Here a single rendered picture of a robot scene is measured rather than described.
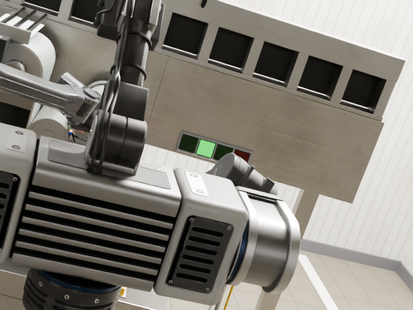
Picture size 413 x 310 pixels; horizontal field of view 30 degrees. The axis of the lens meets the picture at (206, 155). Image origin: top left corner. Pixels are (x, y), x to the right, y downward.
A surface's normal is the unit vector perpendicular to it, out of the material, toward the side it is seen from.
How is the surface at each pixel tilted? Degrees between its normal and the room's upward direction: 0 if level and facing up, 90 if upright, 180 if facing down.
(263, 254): 74
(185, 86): 90
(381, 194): 90
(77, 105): 102
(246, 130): 90
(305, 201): 90
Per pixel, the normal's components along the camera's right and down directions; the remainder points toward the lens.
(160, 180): 0.30, -0.91
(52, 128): 0.04, 0.31
